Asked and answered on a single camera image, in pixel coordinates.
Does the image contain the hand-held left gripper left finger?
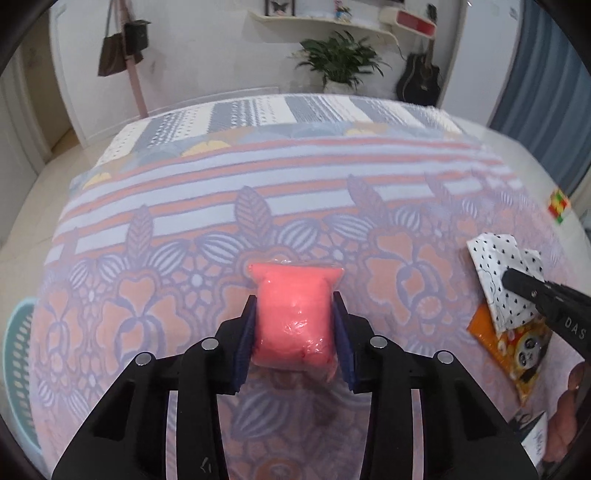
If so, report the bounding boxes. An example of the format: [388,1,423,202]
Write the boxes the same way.
[51,294,258,480]

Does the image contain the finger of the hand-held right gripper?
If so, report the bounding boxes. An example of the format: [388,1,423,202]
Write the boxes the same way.
[501,268,555,309]

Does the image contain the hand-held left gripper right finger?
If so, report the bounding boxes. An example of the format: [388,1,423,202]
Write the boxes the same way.
[331,291,540,480]

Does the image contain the polka dot tissue packet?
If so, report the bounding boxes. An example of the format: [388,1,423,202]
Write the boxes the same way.
[466,233,548,334]

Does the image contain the pink plastic packet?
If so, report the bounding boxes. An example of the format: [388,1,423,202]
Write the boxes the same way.
[247,259,345,381]

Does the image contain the teal plastic basket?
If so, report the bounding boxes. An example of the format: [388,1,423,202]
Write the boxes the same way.
[2,295,47,467]

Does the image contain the person's right hand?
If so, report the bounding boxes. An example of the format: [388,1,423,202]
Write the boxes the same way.
[545,362,587,464]

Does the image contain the orange panda snack packet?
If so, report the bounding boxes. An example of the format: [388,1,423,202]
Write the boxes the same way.
[466,302,555,407]

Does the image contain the colourful puzzle cube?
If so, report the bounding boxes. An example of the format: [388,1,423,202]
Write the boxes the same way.
[549,188,573,224]

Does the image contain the pink floral patterned blanket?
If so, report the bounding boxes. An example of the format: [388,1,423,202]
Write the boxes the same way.
[34,124,583,480]

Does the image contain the blue curtain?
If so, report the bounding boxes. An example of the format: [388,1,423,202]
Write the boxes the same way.
[489,0,591,199]

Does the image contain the black guitar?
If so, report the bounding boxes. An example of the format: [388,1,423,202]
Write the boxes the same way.
[396,39,441,107]

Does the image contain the white cabinet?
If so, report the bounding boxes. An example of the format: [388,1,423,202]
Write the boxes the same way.
[436,0,525,123]

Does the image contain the white grey patterned cloth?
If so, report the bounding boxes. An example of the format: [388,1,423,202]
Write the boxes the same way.
[95,92,462,167]

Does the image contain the pink coat rack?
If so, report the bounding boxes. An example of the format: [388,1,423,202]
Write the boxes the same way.
[117,0,148,118]

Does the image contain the green potted plant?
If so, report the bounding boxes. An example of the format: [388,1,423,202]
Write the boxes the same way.
[288,30,393,95]

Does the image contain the red white box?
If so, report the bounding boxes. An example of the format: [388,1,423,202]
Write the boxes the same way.
[379,7,438,38]

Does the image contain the brown hanging bag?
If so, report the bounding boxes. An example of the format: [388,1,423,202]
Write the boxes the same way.
[97,0,126,78]

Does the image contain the white curved lower shelf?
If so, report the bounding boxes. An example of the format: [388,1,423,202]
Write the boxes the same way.
[247,9,400,47]

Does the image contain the black hanging bag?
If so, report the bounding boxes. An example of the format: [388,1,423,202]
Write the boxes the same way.
[122,19,152,63]

